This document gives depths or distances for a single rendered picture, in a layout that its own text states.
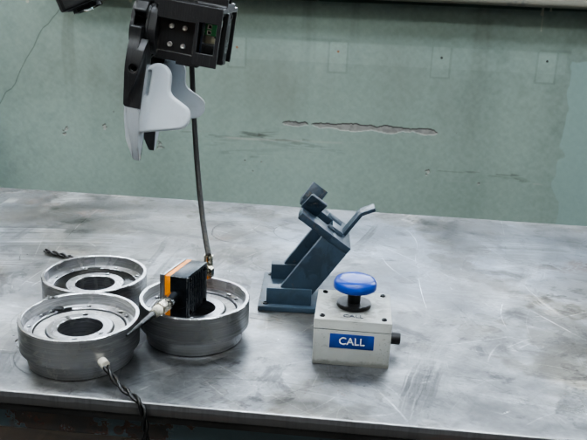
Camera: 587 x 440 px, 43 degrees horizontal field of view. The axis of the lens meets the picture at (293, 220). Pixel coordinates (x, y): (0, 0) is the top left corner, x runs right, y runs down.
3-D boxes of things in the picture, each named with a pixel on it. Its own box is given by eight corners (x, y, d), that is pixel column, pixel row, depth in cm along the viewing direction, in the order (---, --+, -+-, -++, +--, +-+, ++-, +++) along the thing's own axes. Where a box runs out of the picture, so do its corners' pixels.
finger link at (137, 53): (134, 108, 65) (151, 7, 64) (118, 105, 65) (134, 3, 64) (148, 110, 70) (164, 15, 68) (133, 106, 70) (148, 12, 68)
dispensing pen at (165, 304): (142, 361, 61) (223, 289, 76) (142, 314, 59) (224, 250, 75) (119, 356, 61) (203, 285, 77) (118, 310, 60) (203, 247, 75)
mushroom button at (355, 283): (330, 332, 68) (333, 282, 67) (332, 314, 72) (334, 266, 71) (373, 335, 68) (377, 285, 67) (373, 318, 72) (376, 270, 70)
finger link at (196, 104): (196, 159, 74) (204, 71, 70) (138, 147, 74) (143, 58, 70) (203, 147, 77) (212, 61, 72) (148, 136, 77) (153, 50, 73)
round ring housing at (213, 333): (268, 345, 71) (269, 305, 70) (166, 370, 65) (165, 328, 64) (217, 305, 79) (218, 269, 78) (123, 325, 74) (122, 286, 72)
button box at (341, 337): (311, 363, 68) (314, 314, 66) (316, 330, 74) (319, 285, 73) (400, 370, 67) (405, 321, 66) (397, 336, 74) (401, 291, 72)
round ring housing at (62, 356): (6, 346, 68) (3, 305, 67) (114, 322, 74) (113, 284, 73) (40, 397, 60) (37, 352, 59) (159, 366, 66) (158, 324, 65)
